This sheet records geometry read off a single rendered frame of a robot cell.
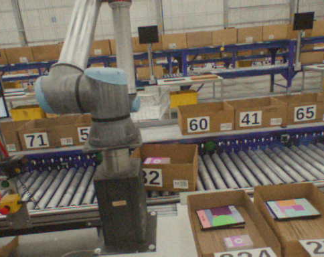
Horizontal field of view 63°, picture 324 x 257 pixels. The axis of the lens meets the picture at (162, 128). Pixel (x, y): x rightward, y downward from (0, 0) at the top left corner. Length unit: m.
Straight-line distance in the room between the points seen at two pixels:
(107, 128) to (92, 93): 0.13
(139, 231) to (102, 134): 0.44
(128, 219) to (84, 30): 0.81
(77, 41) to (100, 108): 0.34
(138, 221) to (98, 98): 0.52
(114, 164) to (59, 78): 0.38
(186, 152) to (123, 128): 0.82
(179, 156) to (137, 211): 0.73
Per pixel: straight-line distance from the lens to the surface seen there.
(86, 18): 1.29
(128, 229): 1.18
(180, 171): 1.48
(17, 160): 1.44
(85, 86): 0.99
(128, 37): 1.39
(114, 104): 0.97
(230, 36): 6.65
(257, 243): 1.22
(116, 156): 1.04
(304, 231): 1.32
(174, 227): 1.29
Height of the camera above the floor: 1.55
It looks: 18 degrees down
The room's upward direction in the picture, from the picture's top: 5 degrees counter-clockwise
